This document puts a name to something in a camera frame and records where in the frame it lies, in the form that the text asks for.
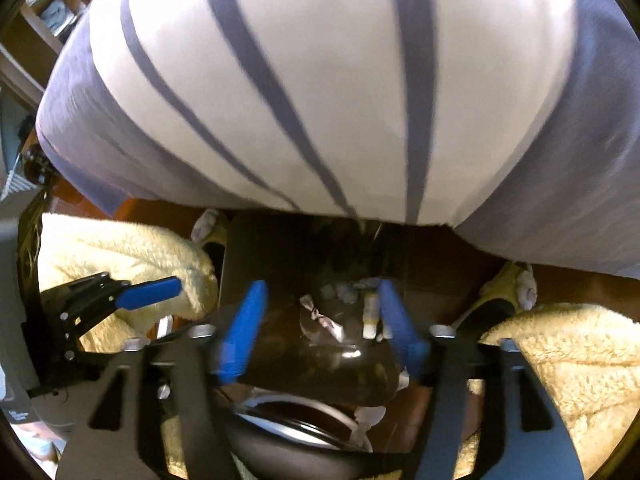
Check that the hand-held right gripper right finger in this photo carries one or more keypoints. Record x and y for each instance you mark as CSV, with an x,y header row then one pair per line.
x,y
397,325

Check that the person's right yellow slipper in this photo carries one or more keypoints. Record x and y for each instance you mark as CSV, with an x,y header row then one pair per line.
x,y
510,290

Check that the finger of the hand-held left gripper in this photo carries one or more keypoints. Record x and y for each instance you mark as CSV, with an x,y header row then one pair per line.
x,y
150,292

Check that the person's right cream fleece leg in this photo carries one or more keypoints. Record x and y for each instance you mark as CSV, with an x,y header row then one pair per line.
x,y
575,360

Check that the blue white striped duvet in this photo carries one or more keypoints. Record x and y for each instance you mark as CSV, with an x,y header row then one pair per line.
x,y
320,85

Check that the dark wooden wardrobe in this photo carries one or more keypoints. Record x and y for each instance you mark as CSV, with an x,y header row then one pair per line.
x,y
30,45

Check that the clear wrapper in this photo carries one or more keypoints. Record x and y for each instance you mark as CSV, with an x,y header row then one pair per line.
x,y
320,322

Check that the small white vial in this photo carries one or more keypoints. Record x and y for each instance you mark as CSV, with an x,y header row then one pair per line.
x,y
370,316

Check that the person's yellow slipper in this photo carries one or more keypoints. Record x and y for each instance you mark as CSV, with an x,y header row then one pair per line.
x,y
210,230
510,290

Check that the person's cream fleece leg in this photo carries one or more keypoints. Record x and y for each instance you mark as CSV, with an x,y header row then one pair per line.
x,y
575,360
120,255

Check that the round grey trash bin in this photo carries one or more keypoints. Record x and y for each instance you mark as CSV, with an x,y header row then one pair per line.
x,y
280,442

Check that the person's left cream fleece leg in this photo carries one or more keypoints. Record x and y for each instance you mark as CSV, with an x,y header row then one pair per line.
x,y
120,255

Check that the person's left yellow slipper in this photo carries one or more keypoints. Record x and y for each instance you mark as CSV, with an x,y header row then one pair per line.
x,y
210,230

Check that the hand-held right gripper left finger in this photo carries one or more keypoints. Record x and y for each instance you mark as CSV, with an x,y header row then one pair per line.
x,y
245,330

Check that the black trash bag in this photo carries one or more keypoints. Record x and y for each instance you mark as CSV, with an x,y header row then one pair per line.
x,y
285,260

